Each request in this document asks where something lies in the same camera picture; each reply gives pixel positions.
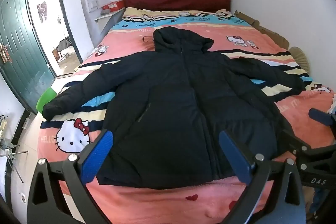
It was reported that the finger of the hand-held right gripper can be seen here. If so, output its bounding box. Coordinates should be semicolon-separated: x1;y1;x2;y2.
308;108;336;131
281;128;336;162

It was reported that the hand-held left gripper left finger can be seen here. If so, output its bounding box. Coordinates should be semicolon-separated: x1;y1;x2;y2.
26;129;114;224

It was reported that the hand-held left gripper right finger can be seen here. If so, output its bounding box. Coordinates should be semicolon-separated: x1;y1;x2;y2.
218;130;306;224

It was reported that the black hooded puffer jacket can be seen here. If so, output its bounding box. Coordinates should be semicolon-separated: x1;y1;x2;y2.
42;26;307;189

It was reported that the white and blue cloth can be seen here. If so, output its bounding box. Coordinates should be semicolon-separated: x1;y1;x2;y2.
327;93;336;115

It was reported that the straw fan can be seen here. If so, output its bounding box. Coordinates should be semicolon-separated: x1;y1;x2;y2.
289;47;310;73

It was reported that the green plastic stool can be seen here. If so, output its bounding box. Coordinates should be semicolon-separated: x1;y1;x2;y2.
37;88;57;115

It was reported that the pink cartoon cat printed blanket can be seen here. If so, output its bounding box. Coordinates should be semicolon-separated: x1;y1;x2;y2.
37;7;336;224

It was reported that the white bedside table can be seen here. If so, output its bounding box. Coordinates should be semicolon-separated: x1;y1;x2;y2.
94;7;126;38

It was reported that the green door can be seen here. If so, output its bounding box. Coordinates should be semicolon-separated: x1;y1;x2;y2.
0;0;57;115

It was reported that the red flat box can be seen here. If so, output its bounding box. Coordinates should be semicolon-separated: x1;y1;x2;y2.
102;1;126;10

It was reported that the metal wire rack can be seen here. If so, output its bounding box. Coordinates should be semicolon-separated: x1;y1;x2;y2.
0;115;28;182

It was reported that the dark door frame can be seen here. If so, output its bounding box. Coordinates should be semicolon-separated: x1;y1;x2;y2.
22;0;84;77

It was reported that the brass door handle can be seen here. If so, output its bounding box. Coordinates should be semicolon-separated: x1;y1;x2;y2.
0;43;12;64

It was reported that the wall poster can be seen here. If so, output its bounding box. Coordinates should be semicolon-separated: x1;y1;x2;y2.
37;1;48;22

